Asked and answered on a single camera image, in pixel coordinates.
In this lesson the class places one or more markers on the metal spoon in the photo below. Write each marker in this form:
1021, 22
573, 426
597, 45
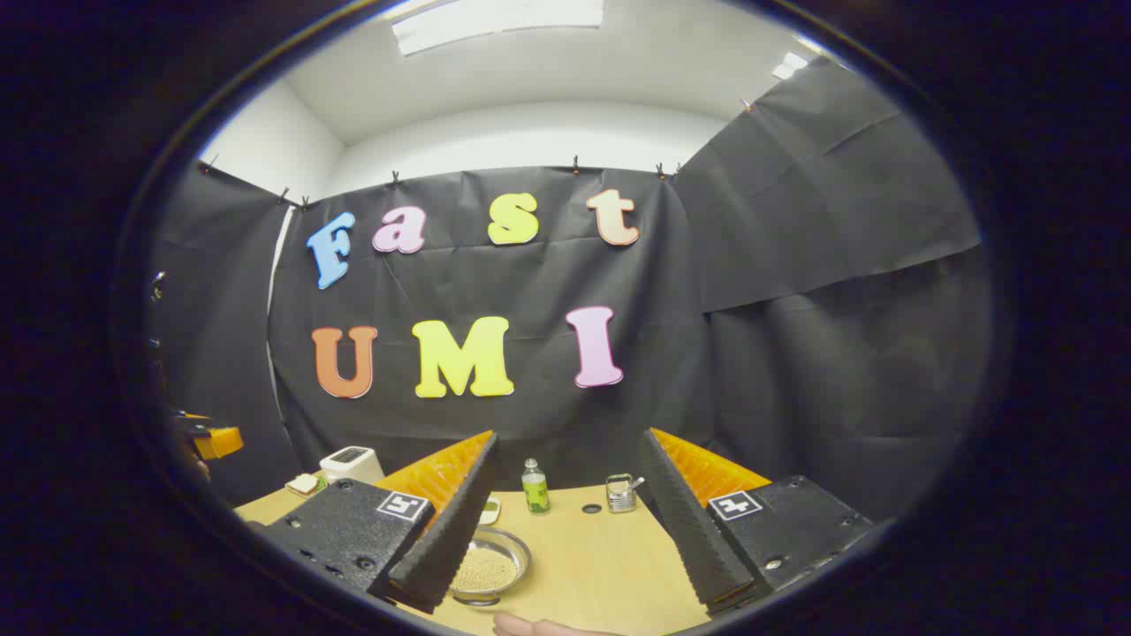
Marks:
635, 483

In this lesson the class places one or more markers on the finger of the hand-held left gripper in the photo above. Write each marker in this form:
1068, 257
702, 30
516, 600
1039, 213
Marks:
221, 442

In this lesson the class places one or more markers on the large ceiling light panel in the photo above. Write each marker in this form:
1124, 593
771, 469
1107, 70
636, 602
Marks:
499, 22

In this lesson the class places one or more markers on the pile of soybeans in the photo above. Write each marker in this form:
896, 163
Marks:
484, 570

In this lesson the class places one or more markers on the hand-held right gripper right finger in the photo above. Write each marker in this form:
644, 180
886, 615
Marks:
685, 539

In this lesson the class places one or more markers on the white toaster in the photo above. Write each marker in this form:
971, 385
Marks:
352, 465

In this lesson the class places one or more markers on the green label drink bottle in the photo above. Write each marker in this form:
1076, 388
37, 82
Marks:
535, 490

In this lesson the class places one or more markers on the white divided dish of beans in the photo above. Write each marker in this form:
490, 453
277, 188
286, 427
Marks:
490, 511

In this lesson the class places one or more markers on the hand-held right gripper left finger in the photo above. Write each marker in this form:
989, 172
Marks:
446, 539

